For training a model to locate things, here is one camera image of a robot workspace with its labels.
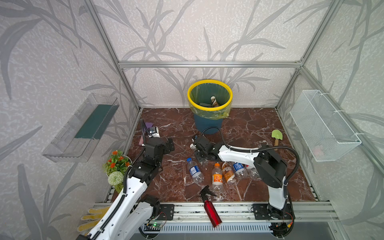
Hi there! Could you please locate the green toy shovel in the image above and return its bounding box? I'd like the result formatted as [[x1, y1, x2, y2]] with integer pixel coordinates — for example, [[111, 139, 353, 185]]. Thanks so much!
[[271, 130, 283, 146]]

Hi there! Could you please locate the green circuit board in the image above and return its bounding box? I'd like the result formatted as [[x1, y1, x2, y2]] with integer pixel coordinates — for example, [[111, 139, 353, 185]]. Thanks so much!
[[141, 222, 165, 232]]

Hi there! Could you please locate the brown coffee bottle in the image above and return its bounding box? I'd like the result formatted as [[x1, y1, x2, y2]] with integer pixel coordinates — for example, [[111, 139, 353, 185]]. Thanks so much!
[[211, 96, 220, 108], [222, 162, 237, 184]]

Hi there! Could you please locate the white wire mesh basket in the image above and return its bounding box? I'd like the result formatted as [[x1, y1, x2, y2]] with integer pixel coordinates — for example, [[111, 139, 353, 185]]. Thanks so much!
[[290, 90, 362, 162]]

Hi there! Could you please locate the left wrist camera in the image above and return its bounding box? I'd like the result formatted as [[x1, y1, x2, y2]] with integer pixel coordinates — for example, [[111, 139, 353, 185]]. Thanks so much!
[[149, 127, 160, 138]]

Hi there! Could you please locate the yellow-green bin liner bag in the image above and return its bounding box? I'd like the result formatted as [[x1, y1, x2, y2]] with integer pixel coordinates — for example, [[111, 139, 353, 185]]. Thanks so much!
[[187, 80, 234, 120]]

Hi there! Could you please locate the green plastic bottle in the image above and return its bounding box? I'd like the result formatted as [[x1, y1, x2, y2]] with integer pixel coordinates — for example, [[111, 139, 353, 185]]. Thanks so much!
[[199, 103, 213, 108]]

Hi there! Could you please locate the teal bin with yellow rim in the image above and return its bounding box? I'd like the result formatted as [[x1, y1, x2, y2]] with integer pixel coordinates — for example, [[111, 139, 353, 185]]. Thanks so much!
[[187, 80, 233, 135]]

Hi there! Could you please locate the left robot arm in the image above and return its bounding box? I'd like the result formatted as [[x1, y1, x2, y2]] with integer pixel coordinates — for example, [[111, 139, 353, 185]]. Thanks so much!
[[77, 120, 175, 240]]

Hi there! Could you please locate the aluminium frame crossbar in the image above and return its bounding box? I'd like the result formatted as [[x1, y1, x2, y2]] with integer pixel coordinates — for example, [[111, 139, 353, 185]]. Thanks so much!
[[118, 61, 301, 69]]

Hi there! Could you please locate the clear acrylic wall shelf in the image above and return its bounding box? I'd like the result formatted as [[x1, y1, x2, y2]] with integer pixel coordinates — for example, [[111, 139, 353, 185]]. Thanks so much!
[[42, 94, 120, 163]]

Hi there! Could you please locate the blue label water bottle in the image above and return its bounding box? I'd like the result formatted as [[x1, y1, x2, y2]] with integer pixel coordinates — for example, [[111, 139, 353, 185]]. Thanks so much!
[[233, 163, 248, 181], [187, 158, 204, 184]]

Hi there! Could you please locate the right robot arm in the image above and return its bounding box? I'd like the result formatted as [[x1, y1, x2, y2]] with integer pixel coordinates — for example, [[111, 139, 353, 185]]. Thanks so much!
[[192, 126, 300, 220]]

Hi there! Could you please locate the yellow rubber glove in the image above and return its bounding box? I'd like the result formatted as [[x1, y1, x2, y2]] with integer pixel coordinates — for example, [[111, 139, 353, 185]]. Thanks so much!
[[77, 206, 110, 234]]

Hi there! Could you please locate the purple toy shovel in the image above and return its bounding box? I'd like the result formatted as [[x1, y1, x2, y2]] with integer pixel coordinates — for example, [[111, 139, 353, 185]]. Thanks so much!
[[139, 119, 154, 146]]

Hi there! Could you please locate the red spray bottle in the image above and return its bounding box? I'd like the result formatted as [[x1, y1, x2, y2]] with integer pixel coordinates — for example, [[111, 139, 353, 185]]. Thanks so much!
[[200, 186, 222, 228]]

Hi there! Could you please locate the orange label bottle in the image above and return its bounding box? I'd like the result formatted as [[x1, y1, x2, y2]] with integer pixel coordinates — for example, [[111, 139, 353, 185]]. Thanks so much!
[[212, 163, 224, 193]]

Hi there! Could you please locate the artificial flower pot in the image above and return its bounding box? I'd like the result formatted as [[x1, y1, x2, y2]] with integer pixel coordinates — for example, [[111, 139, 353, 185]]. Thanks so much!
[[103, 150, 132, 194]]

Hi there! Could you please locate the red label bottle yellow cap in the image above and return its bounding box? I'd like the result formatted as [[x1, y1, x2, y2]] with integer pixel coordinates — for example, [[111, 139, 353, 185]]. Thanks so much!
[[246, 165, 260, 181]]

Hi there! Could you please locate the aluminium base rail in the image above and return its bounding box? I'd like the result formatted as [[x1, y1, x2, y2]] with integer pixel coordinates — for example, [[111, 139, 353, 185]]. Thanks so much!
[[167, 202, 340, 223]]

